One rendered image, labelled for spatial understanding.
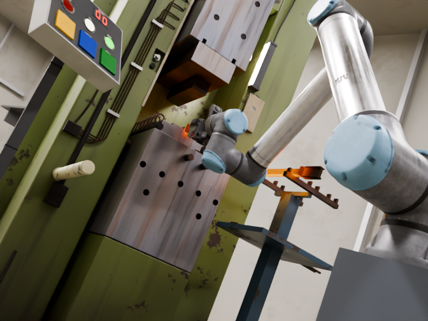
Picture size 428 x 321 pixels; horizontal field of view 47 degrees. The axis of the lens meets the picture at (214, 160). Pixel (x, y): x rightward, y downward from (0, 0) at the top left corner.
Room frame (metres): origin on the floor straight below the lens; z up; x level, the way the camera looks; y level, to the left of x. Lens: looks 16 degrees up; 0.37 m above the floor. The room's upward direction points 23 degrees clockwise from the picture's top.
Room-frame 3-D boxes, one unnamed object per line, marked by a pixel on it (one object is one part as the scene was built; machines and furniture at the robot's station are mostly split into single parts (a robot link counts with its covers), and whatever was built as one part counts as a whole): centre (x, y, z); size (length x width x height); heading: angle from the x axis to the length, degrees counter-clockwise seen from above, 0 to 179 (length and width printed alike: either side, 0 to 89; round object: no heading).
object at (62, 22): (1.45, 0.61, 1.01); 0.07 x 0.05 x 0.07; 139
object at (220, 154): (1.61, -0.01, 0.86); 0.12 x 0.09 x 0.12; 117
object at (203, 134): (1.76, 0.07, 0.97); 0.12 x 0.08 x 0.09; 24
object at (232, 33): (2.12, 0.21, 1.56); 0.42 x 0.39 x 0.40; 24
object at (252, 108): (2.16, -0.07, 1.27); 0.09 x 0.02 x 0.17; 114
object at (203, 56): (2.10, 0.25, 1.32); 0.42 x 0.20 x 0.10; 24
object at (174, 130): (2.10, 0.25, 0.96); 0.42 x 0.20 x 0.09; 24
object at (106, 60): (1.60, 0.48, 1.01); 0.07 x 0.05 x 0.07; 139
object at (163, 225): (2.13, 0.20, 0.69); 0.56 x 0.38 x 0.45; 24
